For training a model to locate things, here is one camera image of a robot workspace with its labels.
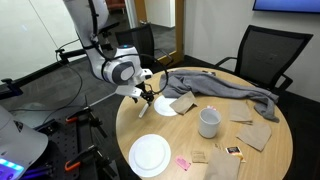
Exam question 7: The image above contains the grey sweater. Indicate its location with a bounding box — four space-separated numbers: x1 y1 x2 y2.
159 69 280 123

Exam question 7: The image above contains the white ceramic mug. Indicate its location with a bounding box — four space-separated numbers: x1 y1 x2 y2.
198 107 222 139

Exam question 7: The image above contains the orange black bar clamp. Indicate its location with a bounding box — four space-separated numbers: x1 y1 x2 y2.
64 105 108 139
64 143 118 180

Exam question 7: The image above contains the black camera cable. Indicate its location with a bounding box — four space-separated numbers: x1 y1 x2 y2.
8 38 84 125

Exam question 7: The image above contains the white plate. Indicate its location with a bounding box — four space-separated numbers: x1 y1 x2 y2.
153 95 179 117
128 133 172 178

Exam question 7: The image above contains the black camera boom stand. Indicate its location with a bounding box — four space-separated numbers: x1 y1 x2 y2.
54 21 120 66

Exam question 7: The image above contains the black mesh office chair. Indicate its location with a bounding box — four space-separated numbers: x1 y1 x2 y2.
213 24 314 96
114 23 174 69

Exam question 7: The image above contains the black perforated base board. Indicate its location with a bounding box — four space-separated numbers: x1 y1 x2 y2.
19 116 118 180

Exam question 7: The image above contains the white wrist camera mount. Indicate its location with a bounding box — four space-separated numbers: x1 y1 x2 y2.
114 84 143 100

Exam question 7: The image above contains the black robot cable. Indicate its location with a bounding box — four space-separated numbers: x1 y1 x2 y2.
87 0 170 96

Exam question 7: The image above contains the black yellow tea packet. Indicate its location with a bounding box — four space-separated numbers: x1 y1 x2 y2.
225 145 246 163

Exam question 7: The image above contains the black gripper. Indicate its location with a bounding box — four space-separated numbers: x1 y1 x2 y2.
137 80 156 105

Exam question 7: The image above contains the brown paper napkin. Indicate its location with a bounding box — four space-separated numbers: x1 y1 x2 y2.
169 90 198 116
203 147 242 180
228 99 254 125
235 120 273 153

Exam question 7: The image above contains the black table clamp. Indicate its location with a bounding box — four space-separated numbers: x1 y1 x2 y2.
0 78 24 101

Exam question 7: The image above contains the brown sugar packet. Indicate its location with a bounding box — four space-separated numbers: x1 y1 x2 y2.
190 150 209 164

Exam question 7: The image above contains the wall mounted tv screen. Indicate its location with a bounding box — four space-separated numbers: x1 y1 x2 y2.
252 0 320 14

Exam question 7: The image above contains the white device with blue light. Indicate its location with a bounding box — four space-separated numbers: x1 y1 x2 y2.
0 104 49 180

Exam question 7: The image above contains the red seat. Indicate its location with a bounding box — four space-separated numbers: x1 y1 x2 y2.
105 0 127 13

